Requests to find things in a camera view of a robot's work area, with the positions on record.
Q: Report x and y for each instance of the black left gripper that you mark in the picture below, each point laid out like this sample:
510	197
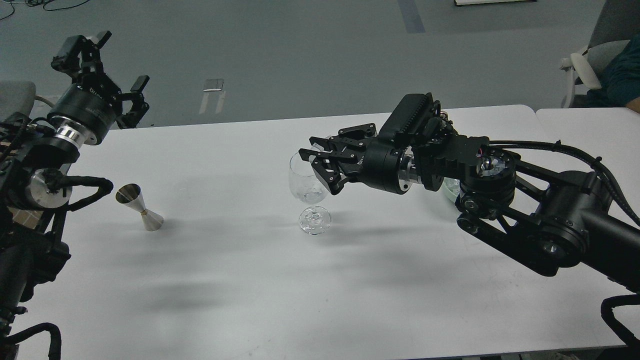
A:
80	59

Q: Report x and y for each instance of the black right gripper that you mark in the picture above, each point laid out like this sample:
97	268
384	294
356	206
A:
379	168

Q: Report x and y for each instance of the steel double jigger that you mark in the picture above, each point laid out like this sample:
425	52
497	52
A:
130	195

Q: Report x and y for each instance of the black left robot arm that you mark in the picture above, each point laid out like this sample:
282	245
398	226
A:
36	190

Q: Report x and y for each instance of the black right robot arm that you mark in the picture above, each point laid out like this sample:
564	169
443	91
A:
545	205

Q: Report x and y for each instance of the clear wine glass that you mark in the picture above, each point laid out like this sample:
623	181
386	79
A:
306	188

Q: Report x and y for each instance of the grey chair left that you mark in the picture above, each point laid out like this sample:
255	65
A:
20	96

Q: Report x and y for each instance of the green bowl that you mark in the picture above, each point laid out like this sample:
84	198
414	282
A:
451	188

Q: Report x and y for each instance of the checkered beige cushion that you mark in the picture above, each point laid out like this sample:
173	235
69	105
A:
26	218

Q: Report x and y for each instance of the person in teal shirt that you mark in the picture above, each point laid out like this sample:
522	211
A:
620	81

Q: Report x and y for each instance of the grey white office chair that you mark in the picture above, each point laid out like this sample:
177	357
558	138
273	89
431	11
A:
617	23

